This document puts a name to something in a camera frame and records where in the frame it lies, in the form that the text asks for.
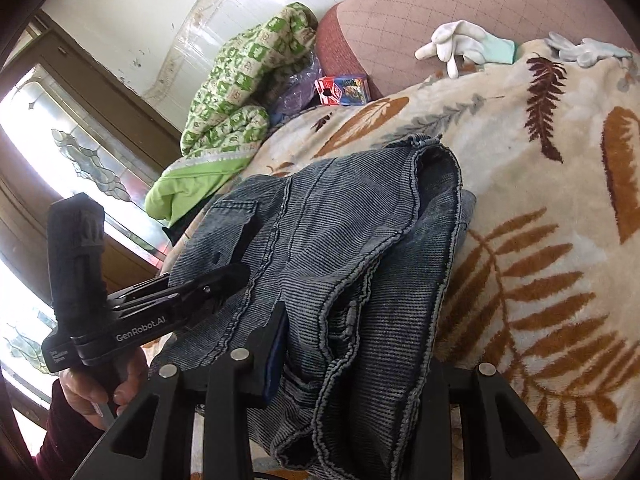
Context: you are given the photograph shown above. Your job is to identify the blue denim pants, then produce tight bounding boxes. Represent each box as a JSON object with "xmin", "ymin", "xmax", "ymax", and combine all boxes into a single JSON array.
[{"xmin": 150, "ymin": 134, "xmax": 478, "ymax": 480}]

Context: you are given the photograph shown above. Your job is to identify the person's left hand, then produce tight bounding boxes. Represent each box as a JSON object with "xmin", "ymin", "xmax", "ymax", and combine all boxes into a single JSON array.
[{"xmin": 60, "ymin": 345, "xmax": 151, "ymax": 432}]

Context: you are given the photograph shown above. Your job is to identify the purple plastic bag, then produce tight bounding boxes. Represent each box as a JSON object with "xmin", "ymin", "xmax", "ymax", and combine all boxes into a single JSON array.
[{"xmin": 270, "ymin": 50, "xmax": 326, "ymax": 116}]

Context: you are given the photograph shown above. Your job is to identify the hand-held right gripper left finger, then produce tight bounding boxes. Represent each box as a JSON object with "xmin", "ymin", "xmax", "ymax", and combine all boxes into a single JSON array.
[{"xmin": 70, "ymin": 305, "xmax": 288, "ymax": 480}]

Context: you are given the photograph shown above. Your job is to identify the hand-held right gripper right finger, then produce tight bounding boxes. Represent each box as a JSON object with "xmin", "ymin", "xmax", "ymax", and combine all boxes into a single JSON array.
[{"xmin": 430, "ymin": 360, "xmax": 581, "ymax": 480}]

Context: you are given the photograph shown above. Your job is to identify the grey white glove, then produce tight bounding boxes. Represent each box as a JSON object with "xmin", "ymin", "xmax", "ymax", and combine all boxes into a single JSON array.
[{"xmin": 545, "ymin": 31, "xmax": 633, "ymax": 68}]

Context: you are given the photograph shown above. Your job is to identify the red and blue small box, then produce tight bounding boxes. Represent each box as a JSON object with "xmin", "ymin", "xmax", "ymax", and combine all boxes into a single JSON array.
[{"xmin": 314, "ymin": 75, "xmax": 372, "ymax": 107}]

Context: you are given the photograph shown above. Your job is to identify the person's left forearm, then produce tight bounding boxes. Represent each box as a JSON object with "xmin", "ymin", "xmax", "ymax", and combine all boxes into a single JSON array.
[{"xmin": 31, "ymin": 385, "xmax": 103, "ymax": 480}]

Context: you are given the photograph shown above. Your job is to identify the leaf print blanket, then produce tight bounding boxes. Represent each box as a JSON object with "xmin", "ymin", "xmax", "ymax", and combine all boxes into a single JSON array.
[{"xmin": 165, "ymin": 37, "xmax": 640, "ymax": 480}]

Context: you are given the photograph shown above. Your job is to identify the white glove with teal cuff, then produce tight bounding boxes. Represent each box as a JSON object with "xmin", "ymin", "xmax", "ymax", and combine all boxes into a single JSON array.
[{"xmin": 415, "ymin": 20, "xmax": 517, "ymax": 80}]

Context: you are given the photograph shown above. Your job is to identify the dark cloth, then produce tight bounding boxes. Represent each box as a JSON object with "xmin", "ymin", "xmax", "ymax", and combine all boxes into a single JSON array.
[{"xmin": 162, "ymin": 220, "xmax": 193, "ymax": 248}]

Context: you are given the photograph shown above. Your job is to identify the wooden glazed door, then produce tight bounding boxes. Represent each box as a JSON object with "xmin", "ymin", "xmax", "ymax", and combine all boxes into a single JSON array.
[{"xmin": 0, "ymin": 10, "xmax": 183, "ymax": 411}]

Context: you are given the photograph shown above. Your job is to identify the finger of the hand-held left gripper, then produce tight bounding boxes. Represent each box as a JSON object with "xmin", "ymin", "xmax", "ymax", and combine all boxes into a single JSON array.
[
  {"xmin": 112, "ymin": 294, "xmax": 223, "ymax": 322},
  {"xmin": 107, "ymin": 262, "xmax": 251, "ymax": 303}
]

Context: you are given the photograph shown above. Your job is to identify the green patterned quilt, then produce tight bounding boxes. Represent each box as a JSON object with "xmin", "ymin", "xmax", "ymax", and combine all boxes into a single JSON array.
[{"xmin": 151, "ymin": 2, "xmax": 320, "ymax": 228}]

